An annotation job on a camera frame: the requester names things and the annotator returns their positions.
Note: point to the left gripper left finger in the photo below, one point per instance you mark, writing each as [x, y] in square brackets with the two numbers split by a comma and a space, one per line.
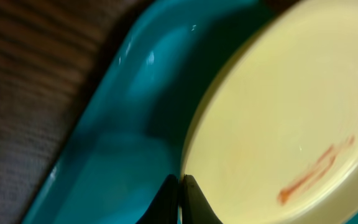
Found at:
[164, 207]

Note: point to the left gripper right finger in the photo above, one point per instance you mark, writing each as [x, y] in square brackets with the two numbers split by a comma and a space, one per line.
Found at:
[194, 205]

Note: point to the yellow-green plate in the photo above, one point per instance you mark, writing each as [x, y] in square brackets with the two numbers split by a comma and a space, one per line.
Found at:
[275, 139]

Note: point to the blue plastic tray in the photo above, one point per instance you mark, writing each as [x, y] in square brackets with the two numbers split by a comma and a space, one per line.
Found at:
[134, 130]

